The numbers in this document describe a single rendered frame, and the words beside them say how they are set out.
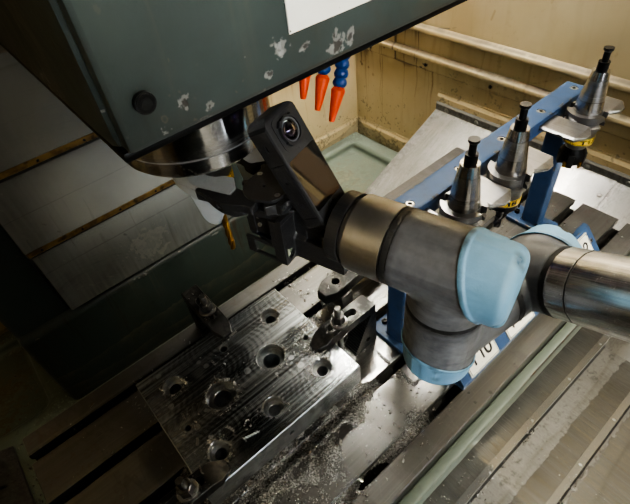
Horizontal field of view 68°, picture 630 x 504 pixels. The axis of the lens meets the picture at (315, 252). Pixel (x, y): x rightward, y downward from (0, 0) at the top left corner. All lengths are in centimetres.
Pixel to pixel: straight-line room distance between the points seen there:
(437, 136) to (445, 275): 122
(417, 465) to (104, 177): 76
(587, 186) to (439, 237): 106
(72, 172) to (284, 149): 62
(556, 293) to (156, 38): 40
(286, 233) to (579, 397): 80
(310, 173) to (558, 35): 104
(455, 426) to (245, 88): 68
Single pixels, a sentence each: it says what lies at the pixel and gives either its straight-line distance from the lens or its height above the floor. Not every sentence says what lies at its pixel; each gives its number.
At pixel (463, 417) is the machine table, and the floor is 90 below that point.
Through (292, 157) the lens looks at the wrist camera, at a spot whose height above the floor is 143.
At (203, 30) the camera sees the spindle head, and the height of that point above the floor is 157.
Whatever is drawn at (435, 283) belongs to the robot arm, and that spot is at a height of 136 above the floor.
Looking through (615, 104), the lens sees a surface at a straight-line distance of 98.
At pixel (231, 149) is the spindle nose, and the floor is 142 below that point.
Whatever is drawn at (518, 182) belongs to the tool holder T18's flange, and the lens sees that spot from 73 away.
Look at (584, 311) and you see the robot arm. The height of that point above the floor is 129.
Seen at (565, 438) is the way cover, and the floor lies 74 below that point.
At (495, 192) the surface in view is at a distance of 72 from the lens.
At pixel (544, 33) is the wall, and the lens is 140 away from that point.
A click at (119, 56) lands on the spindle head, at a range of 24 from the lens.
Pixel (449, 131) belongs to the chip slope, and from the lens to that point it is 159.
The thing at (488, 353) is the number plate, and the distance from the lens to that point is 88.
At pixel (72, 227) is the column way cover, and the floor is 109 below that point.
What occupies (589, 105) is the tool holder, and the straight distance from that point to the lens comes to 90.
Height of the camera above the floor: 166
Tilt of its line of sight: 45 degrees down
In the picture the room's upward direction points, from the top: 8 degrees counter-clockwise
